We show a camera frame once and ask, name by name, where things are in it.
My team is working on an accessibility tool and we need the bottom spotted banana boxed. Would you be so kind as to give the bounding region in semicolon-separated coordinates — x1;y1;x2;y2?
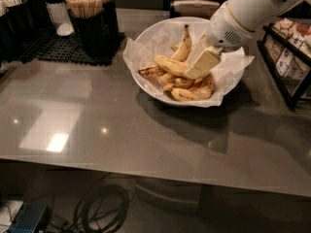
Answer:
171;74;216;102

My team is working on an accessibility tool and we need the left brown banana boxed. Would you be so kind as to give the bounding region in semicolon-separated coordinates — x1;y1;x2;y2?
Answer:
138;65;165;79

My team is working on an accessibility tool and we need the white bowl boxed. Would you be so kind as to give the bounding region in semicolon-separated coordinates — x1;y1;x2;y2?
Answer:
130;16;246;108

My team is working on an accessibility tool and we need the black rubber mat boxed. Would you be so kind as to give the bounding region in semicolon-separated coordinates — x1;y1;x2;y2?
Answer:
17;26;125;66

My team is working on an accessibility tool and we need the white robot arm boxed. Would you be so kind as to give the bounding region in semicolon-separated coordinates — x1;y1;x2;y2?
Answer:
186;0;311;79

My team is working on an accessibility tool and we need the dark syrup bottle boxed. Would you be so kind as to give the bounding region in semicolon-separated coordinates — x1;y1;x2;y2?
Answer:
102;0;119;45

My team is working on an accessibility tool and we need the white paper liner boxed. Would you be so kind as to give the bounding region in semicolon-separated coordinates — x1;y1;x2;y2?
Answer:
122;20;256;109

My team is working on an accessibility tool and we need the black cup of stir sticks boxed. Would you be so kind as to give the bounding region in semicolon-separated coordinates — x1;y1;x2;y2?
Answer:
65;0;107;57

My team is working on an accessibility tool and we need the black cup of white cutlery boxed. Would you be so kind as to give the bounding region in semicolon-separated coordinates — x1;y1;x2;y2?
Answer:
0;0;36;61

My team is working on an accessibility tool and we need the black condiment rack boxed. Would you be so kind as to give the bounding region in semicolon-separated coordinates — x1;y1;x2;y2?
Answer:
257;18;311;108

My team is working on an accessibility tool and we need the black coiled cable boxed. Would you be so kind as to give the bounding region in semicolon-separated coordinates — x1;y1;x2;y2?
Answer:
48;173;135;233

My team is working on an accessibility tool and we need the brown napkin stack holder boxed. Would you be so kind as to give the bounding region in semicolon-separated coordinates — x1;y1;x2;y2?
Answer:
170;0;221;19

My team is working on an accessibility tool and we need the long yellow banana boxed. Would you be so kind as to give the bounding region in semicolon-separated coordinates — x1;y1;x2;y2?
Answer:
154;54;189;78

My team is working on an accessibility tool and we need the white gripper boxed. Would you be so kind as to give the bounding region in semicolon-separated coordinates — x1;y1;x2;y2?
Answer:
185;3;255;79

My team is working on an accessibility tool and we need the white lidded cup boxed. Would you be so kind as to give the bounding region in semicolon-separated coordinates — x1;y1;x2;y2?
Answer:
45;0;74;37

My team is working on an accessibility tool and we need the blue power box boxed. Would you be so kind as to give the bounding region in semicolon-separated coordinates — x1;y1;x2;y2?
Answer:
6;202;50;233

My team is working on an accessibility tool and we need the upright yellow banana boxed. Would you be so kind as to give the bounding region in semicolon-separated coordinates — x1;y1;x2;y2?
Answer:
171;24;192;62

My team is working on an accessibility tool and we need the small middle banana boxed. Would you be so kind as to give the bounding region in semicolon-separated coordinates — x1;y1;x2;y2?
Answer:
159;73;193;88

